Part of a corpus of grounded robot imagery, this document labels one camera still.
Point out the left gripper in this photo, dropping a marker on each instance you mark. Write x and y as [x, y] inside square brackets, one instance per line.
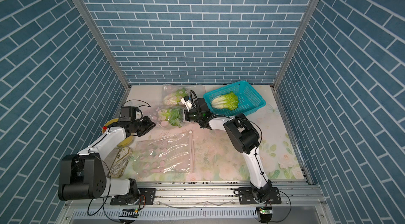
[148, 125]

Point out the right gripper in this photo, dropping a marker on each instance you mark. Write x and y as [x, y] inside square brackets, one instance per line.
[187, 115]

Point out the chinese cabbage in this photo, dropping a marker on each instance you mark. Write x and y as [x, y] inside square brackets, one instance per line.
[174, 98]
[228, 101]
[171, 117]

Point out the zip-top bag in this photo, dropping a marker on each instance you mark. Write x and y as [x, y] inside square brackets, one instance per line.
[156, 120]
[198, 89]
[169, 154]

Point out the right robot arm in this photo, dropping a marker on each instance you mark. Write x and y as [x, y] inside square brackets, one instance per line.
[244, 137]

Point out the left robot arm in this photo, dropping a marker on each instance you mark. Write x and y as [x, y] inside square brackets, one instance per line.
[86, 175]

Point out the yellow pen cup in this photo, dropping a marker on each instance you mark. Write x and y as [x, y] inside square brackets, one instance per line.
[118, 136]

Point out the map-print cup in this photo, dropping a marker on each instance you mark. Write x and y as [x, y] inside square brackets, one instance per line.
[120, 161]

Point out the teal plastic basket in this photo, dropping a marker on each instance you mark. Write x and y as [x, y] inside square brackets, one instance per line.
[249, 99]

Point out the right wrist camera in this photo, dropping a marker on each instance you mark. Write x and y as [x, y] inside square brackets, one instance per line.
[187, 102]

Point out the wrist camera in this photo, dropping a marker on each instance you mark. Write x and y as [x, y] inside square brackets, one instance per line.
[130, 114]
[187, 102]

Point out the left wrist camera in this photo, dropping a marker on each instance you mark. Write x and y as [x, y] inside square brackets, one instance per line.
[130, 114]

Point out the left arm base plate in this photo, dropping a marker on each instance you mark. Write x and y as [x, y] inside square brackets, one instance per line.
[144, 197]

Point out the aluminium mounting rail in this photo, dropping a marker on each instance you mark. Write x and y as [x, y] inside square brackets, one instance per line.
[228, 193]

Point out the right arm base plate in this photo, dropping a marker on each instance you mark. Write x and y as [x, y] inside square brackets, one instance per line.
[250, 196]

